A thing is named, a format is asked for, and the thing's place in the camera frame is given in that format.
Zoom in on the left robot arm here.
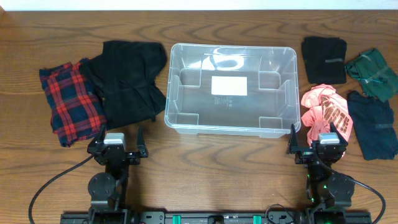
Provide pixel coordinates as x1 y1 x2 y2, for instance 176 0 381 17
87 126 149 224

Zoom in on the dark navy shirt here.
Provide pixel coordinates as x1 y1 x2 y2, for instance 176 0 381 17
347 91 397 161

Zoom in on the pink shirt with gold letters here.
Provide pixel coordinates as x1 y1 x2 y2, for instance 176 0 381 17
301 84 353 145

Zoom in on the clear plastic storage bin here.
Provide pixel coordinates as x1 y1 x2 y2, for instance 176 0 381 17
164 43 301 138

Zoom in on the dark green shirt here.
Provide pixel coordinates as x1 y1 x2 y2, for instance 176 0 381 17
345 48 397 102

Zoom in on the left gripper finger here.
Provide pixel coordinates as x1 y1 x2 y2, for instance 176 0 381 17
93 125 106 146
136 126 146 151

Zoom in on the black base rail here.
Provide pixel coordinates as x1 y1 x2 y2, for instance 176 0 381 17
60 210 372 224

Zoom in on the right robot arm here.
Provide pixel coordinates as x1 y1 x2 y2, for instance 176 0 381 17
288 123 354 224

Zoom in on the red navy plaid shirt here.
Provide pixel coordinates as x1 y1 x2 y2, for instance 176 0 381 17
39 58 106 147

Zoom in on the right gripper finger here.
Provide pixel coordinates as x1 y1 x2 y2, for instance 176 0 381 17
288 124 298 150
330 122 348 146

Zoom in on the large black folded garment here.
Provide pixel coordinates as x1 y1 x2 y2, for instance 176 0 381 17
80 40 167 129

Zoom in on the black shirt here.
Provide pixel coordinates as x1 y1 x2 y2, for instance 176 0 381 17
301 36 347 85

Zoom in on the white label in bin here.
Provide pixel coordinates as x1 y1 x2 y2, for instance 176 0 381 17
211 76 248 96

